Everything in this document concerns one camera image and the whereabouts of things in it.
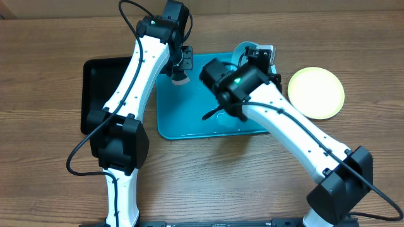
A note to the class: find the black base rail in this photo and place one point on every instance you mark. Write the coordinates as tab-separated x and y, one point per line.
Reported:
275	222

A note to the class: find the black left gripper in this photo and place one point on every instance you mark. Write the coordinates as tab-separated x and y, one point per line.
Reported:
188	65

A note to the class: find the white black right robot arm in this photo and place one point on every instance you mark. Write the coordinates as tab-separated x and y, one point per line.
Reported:
252	91

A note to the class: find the black plastic tray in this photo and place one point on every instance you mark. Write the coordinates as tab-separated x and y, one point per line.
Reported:
101	77

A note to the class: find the yellow plate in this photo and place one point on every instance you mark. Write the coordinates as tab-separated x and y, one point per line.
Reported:
316	93

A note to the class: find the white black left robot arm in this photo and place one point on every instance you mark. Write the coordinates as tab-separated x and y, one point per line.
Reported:
117	137

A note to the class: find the green pink sponge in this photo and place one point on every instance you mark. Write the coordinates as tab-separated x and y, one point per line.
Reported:
180	78

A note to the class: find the light blue plate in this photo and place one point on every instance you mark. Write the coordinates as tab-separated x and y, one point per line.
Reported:
243	52

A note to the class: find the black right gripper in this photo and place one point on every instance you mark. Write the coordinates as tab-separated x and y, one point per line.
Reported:
278	80

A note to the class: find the teal plastic tray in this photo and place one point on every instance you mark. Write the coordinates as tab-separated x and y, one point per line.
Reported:
180	108

